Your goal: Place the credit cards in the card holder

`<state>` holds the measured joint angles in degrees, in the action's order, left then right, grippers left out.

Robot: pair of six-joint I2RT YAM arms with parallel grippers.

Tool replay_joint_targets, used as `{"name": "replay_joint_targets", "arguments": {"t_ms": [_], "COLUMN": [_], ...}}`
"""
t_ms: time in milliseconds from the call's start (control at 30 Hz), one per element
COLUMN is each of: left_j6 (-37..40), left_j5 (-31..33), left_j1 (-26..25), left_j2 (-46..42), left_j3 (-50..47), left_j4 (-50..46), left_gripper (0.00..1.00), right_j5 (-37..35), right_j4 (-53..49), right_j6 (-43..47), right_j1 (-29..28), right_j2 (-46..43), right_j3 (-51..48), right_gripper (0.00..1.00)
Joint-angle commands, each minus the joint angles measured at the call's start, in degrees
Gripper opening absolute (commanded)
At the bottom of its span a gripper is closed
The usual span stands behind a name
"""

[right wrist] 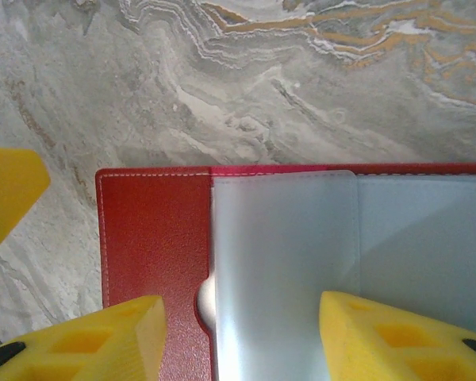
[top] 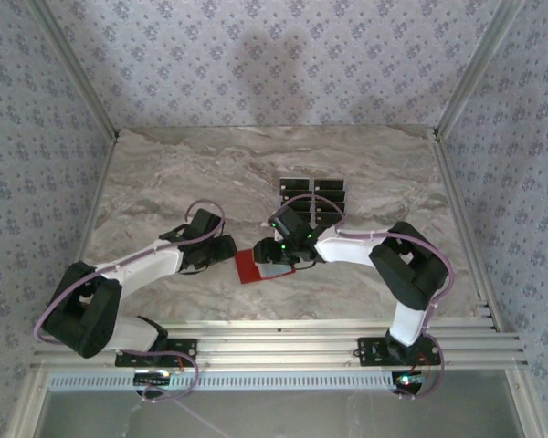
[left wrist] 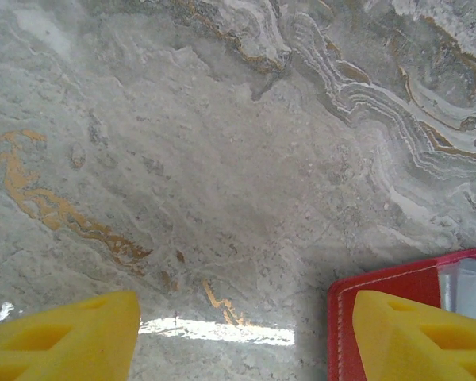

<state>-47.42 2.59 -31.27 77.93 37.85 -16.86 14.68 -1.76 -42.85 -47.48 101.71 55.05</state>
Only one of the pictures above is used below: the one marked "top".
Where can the red leather card holder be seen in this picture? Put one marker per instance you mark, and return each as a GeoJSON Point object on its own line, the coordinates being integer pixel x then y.
{"type": "Point", "coordinates": [246, 269]}

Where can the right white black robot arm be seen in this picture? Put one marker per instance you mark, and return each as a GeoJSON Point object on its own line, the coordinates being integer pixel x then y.
{"type": "Point", "coordinates": [347, 248]}

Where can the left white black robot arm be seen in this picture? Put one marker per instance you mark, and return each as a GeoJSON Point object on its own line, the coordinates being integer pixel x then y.
{"type": "Point", "coordinates": [137, 264]}

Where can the black credit card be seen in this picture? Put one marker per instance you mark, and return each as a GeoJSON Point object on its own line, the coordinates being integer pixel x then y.
{"type": "Point", "coordinates": [301, 205]}
{"type": "Point", "coordinates": [329, 217]}
{"type": "Point", "coordinates": [329, 184]}
{"type": "Point", "coordinates": [329, 195]}
{"type": "Point", "coordinates": [294, 194]}
{"type": "Point", "coordinates": [294, 184]}
{"type": "Point", "coordinates": [331, 207]}

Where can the small circuit board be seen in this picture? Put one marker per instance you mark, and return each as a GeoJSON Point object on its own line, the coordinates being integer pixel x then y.
{"type": "Point", "coordinates": [153, 378]}
{"type": "Point", "coordinates": [408, 381]}

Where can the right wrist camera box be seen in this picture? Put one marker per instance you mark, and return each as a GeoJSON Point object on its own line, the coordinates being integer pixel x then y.
{"type": "Point", "coordinates": [279, 234]}

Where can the aluminium table edge rail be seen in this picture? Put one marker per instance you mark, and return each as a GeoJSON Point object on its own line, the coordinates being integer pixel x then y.
{"type": "Point", "coordinates": [278, 329]}

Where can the wide aluminium base rail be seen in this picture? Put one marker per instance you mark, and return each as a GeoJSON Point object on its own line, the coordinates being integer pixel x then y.
{"type": "Point", "coordinates": [278, 353]}

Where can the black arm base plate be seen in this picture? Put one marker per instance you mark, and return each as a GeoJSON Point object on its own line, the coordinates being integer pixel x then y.
{"type": "Point", "coordinates": [370, 353]}
{"type": "Point", "coordinates": [187, 349]}

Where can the aluminium side rail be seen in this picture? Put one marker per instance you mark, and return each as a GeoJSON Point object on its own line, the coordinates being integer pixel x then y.
{"type": "Point", "coordinates": [93, 205]}
{"type": "Point", "coordinates": [456, 182]}

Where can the aluminium corner post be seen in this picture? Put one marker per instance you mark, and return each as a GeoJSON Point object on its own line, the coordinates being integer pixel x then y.
{"type": "Point", "coordinates": [479, 68]}
{"type": "Point", "coordinates": [77, 68]}

